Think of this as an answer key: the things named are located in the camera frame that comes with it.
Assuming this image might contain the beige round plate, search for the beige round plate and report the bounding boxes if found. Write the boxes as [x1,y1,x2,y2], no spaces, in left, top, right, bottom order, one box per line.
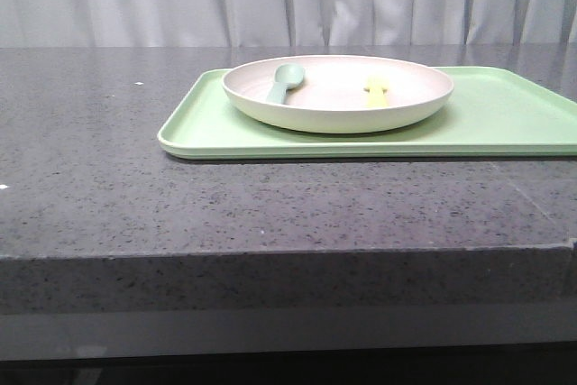
[222,55,454,134]

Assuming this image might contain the yellow plastic fork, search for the yellow plastic fork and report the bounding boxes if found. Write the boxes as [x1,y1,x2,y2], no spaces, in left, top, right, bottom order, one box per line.
[364,76,389,108]

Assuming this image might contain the sage green plastic spoon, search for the sage green plastic spoon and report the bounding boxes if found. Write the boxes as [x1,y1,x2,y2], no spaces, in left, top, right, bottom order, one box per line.
[265,63,305,105]

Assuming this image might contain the light green rectangular tray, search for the light green rectangular tray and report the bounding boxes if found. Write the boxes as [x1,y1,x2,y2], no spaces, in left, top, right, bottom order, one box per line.
[157,67,576,160]

